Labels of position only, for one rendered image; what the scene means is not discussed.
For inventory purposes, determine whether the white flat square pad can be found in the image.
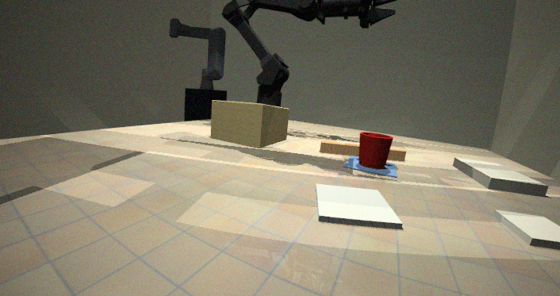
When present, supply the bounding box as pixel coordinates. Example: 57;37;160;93
315;183;403;229

